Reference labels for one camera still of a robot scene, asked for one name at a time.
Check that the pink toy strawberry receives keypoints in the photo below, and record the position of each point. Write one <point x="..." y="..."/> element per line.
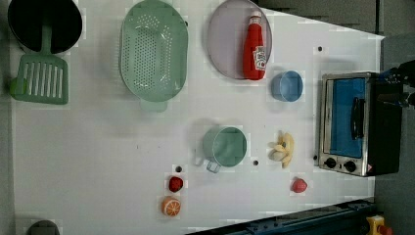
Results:
<point x="299" y="185"/>

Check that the green metal mug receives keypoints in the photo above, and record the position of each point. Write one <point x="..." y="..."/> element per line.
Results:
<point x="219" y="147"/>

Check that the blue plastic bowl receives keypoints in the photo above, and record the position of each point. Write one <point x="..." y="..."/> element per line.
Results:
<point x="287" y="86"/>

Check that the orange slice toy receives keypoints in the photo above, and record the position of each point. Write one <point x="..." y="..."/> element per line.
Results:
<point x="170" y="206"/>

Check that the peeled toy banana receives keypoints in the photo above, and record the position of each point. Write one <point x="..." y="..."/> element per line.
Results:
<point x="283" y="149"/>

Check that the black round pot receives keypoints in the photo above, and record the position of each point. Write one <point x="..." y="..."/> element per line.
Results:
<point x="26" y="18"/>

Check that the silver black toaster oven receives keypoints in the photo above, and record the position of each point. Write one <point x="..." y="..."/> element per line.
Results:
<point x="359" y="133"/>

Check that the red ketchup bottle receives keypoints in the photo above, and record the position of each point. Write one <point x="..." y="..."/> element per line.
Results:
<point x="254" y="58"/>

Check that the green perforated colander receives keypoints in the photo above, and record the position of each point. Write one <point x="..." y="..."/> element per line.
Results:
<point x="153" y="53"/>

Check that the yellow red clamp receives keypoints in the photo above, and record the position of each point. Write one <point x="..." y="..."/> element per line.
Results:
<point x="377" y="226"/>

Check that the lavender round plate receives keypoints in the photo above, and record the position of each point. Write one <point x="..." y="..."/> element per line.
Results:
<point x="226" y="34"/>

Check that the green slotted spatula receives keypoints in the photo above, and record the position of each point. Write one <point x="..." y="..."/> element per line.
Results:
<point x="42" y="77"/>

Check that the grey round base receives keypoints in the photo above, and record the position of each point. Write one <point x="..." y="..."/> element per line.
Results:
<point x="43" y="227"/>

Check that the red toy strawberry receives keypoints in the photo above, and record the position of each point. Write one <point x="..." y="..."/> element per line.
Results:
<point x="175" y="184"/>

